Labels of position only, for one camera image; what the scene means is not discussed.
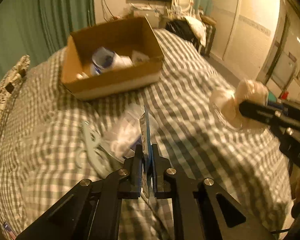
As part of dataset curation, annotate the white oval vanity mirror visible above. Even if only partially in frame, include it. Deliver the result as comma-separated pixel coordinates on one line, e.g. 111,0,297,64
173,0,194,14

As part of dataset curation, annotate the green curtain left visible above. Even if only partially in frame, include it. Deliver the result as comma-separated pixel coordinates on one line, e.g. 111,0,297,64
0,0,95,80

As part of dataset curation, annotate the white curved plastic hanger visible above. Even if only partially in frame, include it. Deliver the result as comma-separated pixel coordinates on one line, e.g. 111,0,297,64
75,121,121,178

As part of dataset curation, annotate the white blue round bottle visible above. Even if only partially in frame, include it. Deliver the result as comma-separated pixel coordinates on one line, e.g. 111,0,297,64
90,47,133,76

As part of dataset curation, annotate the brown cardboard box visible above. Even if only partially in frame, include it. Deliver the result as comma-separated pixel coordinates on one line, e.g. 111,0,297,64
61,17,164,100

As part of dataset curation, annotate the beige lace cloth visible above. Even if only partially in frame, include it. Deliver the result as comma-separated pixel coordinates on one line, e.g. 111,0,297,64
208,78,269,134

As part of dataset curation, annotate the blue card pack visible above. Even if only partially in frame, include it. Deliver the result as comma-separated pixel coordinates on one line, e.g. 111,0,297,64
140,105,153,206

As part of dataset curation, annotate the grey checkered bed sheet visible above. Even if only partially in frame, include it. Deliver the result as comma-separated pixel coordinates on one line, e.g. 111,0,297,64
0,29,293,235

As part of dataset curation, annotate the clear plastic bag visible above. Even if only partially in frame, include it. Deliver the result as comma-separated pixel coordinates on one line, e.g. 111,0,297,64
100,103,144,163

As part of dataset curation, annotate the patterned white pillow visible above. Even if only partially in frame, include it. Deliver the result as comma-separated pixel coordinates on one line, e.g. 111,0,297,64
0,55,31,121

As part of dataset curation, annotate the white louvered wardrobe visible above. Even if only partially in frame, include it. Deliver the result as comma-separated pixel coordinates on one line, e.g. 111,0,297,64
211,0,280,68

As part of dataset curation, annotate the grey squeeze tube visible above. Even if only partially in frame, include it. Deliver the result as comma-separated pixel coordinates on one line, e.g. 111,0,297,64
131,50,149,64

